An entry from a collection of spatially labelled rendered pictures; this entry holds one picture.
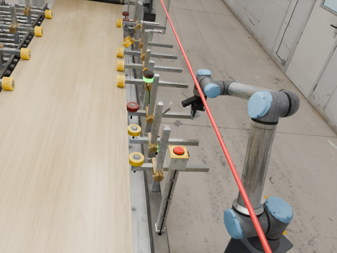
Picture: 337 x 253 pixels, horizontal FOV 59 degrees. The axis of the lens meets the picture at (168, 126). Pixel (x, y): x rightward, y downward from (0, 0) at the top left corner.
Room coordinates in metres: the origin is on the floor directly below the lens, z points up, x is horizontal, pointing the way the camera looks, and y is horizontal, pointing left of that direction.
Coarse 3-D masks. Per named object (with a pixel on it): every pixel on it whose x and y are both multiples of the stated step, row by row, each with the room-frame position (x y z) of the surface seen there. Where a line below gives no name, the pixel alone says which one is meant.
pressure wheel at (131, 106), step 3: (129, 102) 1.67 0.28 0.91; (132, 102) 1.67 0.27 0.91; (135, 102) 1.68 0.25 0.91; (126, 105) 1.63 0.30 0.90; (129, 105) 1.63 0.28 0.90; (132, 105) 1.64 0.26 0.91; (135, 105) 1.65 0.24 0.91; (138, 105) 1.66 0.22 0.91; (129, 108) 1.61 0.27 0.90; (132, 108) 1.61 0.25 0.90; (135, 108) 1.62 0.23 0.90; (129, 111) 1.61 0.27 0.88; (132, 111) 1.61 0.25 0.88; (135, 111) 1.62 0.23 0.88
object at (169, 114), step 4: (128, 112) 1.63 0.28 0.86; (132, 112) 1.63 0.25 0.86; (136, 112) 1.64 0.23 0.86; (140, 112) 1.65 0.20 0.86; (144, 112) 1.65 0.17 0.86; (168, 112) 1.71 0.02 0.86; (172, 112) 1.72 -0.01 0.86; (176, 112) 1.73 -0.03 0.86; (180, 112) 1.74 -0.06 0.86; (164, 116) 1.69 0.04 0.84; (168, 116) 1.70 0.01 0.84; (172, 116) 1.70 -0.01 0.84; (176, 116) 1.71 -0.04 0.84; (180, 116) 1.72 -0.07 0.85; (184, 116) 1.72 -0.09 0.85; (188, 116) 1.73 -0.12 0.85
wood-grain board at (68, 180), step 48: (48, 48) 2.23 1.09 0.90; (96, 48) 2.42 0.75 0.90; (0, 96) 1.45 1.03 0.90; (48, 96) 1.55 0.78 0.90; (96, 96) 1.67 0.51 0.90; (0, 144) 1.06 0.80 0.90; (48, 144) 1.13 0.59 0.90; (96, 144) 1.20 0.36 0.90; (0, 192) 0.78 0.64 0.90; (48, 192) 0.83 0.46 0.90; (96, 192) 0.89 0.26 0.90; (0, 240) 0.58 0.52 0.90; (48, 240) 0.62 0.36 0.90; (96, 240) 0.66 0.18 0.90
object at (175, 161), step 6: (168, 150) 0.91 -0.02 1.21; (186, 150) 0.92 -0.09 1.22; (168, 156) 0.90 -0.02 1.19; (174, 156) 0.87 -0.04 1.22; (180, 156) 0.88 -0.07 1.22; (186, 156) 0.88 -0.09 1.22; (168, 162) 0.88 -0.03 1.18; (174, 162) 0.87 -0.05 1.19; (180, 162) 0.87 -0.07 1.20; (186, 162) 0.88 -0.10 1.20; (168, 168) 0.86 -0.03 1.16; (174, 168) 0.87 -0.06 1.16; (180, 168) 0.87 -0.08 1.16
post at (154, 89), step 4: (156, 76) 1.62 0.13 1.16; (156, 80) 1.62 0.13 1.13; (152, 84) 1.62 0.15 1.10; (156, 84) 1.62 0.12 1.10; (152, 88) 1.62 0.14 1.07; (156, 88) 1.62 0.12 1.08; (152, 92) 1.62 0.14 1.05; (156, 92) 1.63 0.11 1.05; (152, 96) 1.62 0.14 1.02; (152, 100) 1.62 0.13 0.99; (152, 104) 1.62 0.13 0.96; (148, 108) 1.63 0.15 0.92; (152, 108) 1.62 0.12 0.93; (148, 112) 1.62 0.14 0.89; (152, 112) 1.62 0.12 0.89; (148, 124) 1.62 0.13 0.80; (148, 128) 1.62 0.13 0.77; (148, 132) 1.62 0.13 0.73
